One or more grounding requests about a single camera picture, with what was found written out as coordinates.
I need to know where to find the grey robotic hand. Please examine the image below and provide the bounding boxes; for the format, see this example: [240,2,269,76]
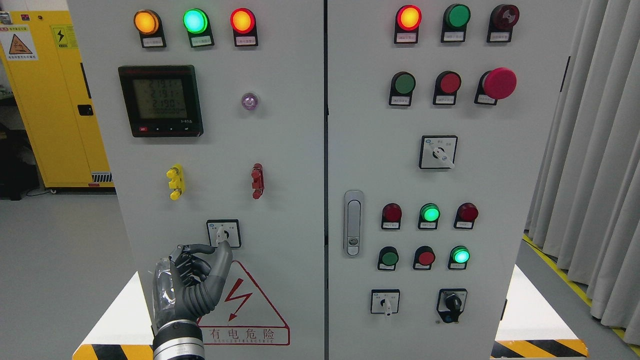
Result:
[152,240,233,330]

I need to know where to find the white rotary light switch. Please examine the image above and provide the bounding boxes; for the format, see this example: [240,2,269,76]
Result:
[206,219,242,249]

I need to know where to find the amber indicator light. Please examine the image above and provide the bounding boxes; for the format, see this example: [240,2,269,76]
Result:
[134,9,167,48]

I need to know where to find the red electric danger sticker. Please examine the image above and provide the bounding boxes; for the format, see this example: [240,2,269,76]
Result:
[198,260,291,346]

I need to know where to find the black digital power meter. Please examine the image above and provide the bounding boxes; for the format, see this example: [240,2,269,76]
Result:
[118,64,204,138]

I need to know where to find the small clear lamp bulb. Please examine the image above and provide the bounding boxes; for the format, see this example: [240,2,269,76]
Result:
[241,92,259,111]

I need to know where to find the dark red indicator light left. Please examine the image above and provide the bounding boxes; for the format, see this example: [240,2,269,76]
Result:
[381,203,403,231]

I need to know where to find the dark red indicator light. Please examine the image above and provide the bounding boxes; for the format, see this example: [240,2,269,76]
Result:
[454,202,479,230]
[381,203,403,231]

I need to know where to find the grey electrical control cabinet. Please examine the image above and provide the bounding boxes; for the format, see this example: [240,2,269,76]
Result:
[68,0,586,360]

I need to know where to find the red push button lower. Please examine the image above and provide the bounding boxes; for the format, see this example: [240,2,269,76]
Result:
[413,245,436,271]

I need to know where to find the red push button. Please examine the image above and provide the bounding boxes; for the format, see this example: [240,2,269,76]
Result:
[413,245,436,271]
[432,70,462,106]

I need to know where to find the green lit indicator light middle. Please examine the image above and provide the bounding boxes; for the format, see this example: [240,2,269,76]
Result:
[417,203,441,230]

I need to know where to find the green lit indicator light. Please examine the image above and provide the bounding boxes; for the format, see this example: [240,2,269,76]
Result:
[182,7,215,48]
[417,203,441,230]

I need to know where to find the green lit indicator light left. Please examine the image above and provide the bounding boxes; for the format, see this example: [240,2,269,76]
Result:
[182,7,215,48]

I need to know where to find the red lit indicator light left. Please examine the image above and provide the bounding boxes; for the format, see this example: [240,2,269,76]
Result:
[230,7,259,47]

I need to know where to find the red lit indicator light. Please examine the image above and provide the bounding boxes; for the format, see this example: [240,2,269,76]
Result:
[230,7,259,47]
[393,4,422,44]

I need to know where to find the green lit push button lower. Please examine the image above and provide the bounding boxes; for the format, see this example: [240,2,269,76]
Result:
[447,245,471,271]

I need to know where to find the yellow safety storage cabinet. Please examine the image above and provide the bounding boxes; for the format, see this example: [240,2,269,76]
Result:
[1,10,114,189]

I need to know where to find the dark red indicator light right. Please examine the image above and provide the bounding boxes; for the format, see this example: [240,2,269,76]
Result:
[454,202,479,230]

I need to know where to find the green push button upper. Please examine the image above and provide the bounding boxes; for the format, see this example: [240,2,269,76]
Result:
[388,71,416,107]

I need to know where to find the red push button upper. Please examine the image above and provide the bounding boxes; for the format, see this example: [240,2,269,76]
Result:
[432,70,462,106]

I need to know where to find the red lit indicator light right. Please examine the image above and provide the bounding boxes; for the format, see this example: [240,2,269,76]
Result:
[393,4,422,44]

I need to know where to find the red emergency stop mushroom button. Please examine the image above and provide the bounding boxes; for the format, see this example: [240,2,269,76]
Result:
[474,67,517,106]

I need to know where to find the dark green indicator light top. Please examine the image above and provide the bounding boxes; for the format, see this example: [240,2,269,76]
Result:
[440,3,471,43]

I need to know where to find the grey curtain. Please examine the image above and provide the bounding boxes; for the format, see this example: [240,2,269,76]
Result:
[526,0,640,346]

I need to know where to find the dark red buzzer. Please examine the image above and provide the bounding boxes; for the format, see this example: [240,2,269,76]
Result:
[486,4,520,43]

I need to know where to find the yellow terminal post block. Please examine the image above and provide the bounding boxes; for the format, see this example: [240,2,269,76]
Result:
[166,163,185,201]

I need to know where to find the red terminal post block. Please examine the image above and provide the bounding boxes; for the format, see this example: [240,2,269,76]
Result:
[251,162,265,199]

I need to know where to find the silver cabinet door handle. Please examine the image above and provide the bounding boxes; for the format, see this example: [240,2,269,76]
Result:
[343,190,364,257]

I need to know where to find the white rotary selector switch lower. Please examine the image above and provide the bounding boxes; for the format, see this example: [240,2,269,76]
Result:
[370,289,401,317]

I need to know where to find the white rotary selector switch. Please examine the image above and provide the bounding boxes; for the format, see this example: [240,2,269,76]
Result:
[370,289,401,317]
[418,135,458,170]

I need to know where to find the black knob selector switch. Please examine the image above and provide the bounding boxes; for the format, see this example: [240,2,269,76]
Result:
[436,288,467,324]

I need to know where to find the white rotary selector switch upper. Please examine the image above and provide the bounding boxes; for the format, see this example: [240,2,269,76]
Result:
[418,135,458,170]

